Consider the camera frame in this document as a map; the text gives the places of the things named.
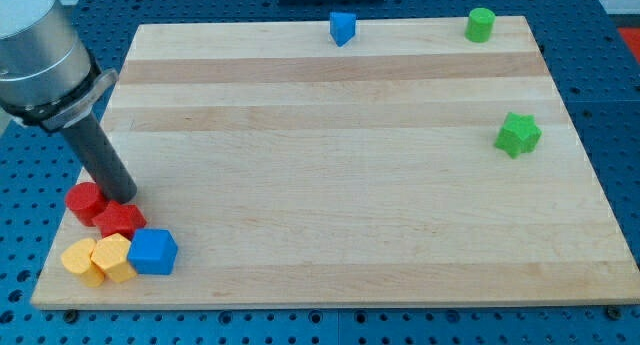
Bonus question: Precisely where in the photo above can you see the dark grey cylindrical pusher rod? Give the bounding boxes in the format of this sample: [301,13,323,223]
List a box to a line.
[61,113,137,203]

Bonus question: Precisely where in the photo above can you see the red cylinder block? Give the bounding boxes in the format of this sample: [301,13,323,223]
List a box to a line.
[64,182,108,227]

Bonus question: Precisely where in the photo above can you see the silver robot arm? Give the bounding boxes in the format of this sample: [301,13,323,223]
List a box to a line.
[1,0,137,203]

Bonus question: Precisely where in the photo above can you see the yellow heart block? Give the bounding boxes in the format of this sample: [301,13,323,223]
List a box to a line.
[60,238,105,288]

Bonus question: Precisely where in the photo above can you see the red star block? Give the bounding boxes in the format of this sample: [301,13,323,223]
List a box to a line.
[92,201,147,240]

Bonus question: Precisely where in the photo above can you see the yellow hexagon block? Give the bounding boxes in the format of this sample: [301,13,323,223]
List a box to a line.
[91,233,138,283]

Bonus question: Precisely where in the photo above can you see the blue cube block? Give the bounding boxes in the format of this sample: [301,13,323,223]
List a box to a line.
[127,229,178,275]

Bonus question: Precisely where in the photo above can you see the blue triangle block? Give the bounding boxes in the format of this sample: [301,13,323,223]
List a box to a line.
[329,12,357,47]

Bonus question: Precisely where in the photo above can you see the light wooden board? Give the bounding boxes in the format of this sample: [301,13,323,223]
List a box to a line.
[31,16,639,310]

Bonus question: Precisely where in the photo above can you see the green cylinder block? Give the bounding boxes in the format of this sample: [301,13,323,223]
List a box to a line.
[464,7,496,43]

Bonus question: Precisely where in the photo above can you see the green star block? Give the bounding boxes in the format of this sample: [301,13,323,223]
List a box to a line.
[494,112,542,159]

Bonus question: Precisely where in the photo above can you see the red object at edge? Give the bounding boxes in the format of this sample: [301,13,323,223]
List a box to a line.
[618,27,640,62]

